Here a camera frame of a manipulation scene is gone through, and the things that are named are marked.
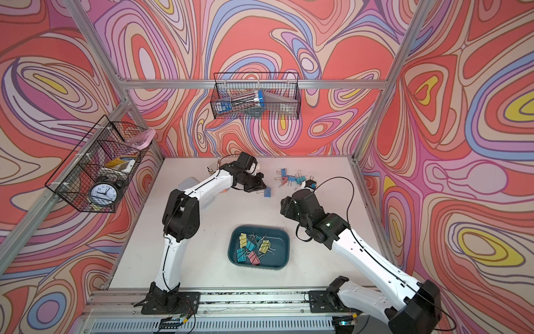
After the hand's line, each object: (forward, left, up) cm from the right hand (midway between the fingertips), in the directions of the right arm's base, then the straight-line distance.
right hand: (289, 209), depth 77 cm
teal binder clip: (-6, +16, -17) cm, 24 cm away
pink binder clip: (-12, +14, -17) cm, 25 cm away
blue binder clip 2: (+28, -4, -16) cm, 32 cm away
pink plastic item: (+29, +60, +12) cm, 68 cm away
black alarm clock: (+1, +62, +13) cm, 63 cm away
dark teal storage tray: (-3, +4, -17) cm, 18 cm away
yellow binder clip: (-6, +19, -14) cm, 24 cm away
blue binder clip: (+17, +8, -12) cm, 22 cm away
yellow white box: (+13, +60, +14) cm, 63 cm away
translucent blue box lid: (+28, +50, -17) cm, 60 cm away
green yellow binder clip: (-8, +10, -16) cm, 21 cm away
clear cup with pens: (+22, +33, -2) cm, 40 cm away
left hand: (+18, +7, -9) cm, 21 cm away
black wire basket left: (+8, +65, +16) cm, 68 cm away
